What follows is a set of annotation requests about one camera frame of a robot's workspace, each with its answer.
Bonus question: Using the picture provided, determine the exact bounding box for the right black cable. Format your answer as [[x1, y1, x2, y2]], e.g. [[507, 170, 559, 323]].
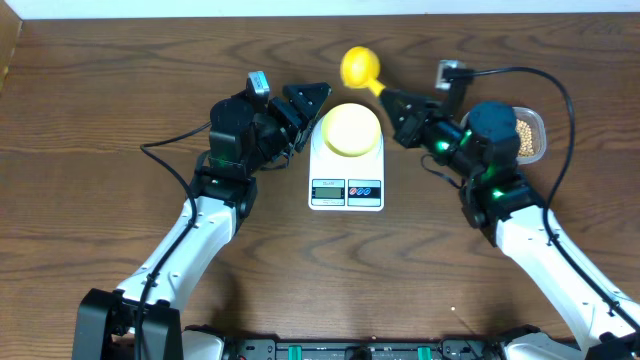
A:
[[442, 67, 640, 334]]

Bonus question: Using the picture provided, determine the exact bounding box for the yellow measuring scoop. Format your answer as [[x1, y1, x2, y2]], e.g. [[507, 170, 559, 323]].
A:
[[340, 46, 386, 97]]

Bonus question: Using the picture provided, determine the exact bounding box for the black cable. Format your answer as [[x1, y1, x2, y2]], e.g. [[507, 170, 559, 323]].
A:
[[133, 121, 214, 360], [442, 67, 640, 334]]

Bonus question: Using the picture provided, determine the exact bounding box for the pile of soybeans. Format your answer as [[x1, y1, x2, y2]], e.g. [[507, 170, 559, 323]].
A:
[[516, 119, 535, 157]]

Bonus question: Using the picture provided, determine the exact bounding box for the white digital kitchen scale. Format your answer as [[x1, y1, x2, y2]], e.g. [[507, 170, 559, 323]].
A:
[[308, 117, 385, 212]]

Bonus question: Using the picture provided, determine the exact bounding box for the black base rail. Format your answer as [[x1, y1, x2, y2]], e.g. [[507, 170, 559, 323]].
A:
[[221, 338, 503, 360]]

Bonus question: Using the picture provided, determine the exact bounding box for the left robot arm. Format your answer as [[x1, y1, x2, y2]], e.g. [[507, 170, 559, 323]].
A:
[[72, 72, 332, 359]]

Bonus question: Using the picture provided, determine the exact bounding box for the yellow bowl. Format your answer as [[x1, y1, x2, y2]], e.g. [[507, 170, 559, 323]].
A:
[[321, 103, 382, 157]]

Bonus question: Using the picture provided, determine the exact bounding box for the left black cable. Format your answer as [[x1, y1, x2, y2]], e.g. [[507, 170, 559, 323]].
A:
[[133, 121, 214, 360]]

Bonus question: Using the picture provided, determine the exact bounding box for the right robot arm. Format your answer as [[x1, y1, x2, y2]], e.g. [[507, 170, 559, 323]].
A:
[[378, 89, 639, 359]]

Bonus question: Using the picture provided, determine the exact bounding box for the clear plastic container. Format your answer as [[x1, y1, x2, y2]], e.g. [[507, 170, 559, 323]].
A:
[[458, 102, 547, 167]]

